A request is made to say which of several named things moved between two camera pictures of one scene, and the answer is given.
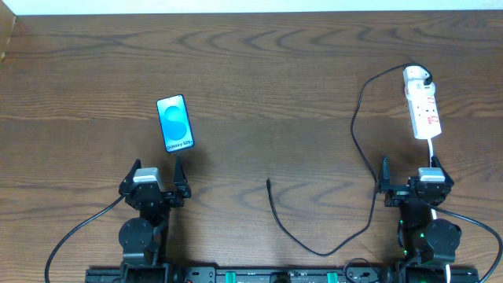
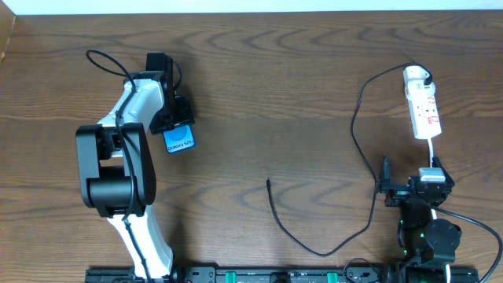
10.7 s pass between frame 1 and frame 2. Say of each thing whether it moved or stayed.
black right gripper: stayed
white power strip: stayed
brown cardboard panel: stayed
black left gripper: moved
